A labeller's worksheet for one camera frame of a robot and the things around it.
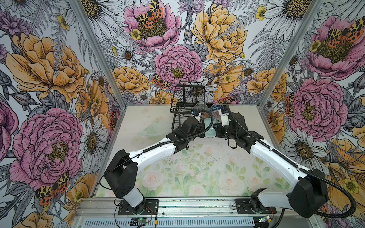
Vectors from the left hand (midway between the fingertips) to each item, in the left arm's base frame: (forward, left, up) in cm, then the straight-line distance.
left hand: (203, 128), depth 82 cm
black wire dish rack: (+41, +9, -14) cm, 44 cm away
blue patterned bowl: (+25, -13, -9) cm, 30 cm away
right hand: (-1, -7, 0) cm, 7 cm away
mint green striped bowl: (-6, -4, +5) cm, 9 cm away
